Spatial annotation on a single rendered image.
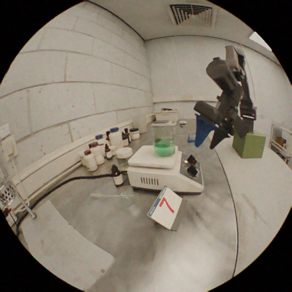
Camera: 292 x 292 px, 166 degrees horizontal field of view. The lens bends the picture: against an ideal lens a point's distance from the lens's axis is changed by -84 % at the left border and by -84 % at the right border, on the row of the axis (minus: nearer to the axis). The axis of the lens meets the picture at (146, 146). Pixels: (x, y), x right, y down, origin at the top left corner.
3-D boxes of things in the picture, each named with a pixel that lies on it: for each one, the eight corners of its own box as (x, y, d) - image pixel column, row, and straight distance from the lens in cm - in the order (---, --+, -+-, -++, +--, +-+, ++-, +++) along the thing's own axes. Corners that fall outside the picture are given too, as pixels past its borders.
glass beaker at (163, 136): (162, 149, 34) (160, 121, 32) (180, 153, 31) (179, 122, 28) (146, 157, 30) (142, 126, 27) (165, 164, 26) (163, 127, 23)
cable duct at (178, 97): (257, 107, 220) (256, 102, 221) (259, 108, 215) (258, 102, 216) (153, 102, 182) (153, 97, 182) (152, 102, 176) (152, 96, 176)
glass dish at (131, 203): (121, 214, 27) (119, 209, 25) (118, 199, 31) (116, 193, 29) (144, 208, 27) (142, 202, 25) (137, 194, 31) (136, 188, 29)
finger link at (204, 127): (194, 112, 25) (214, 125, 22) (201, 116, 28) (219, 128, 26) (180, 138, 26) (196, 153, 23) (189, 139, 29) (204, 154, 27)
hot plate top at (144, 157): (178, 148, 36) (178, 145, 35) (174, 168, 25) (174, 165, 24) (143, 148, 38) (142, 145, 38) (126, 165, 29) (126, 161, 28)
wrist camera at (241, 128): (230, 102, 28) (253, 115, 27) (235, 112, 35) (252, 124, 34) (221, 123, 27) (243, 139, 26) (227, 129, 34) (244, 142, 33)
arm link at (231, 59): (231, 57, 63) (220, 40, 60) (244, 56, 62) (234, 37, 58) (229, 95, 41) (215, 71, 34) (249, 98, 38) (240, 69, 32)
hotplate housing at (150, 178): (199, 168, 40) (201, 147, 36) (201, 196, 30) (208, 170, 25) (140, 165, 43) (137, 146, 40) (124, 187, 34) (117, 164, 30)
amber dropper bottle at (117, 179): (113, 182, 37) (106, 164, 33) (120, 179, 38) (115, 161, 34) (117, 187, 35) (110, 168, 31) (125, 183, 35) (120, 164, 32)
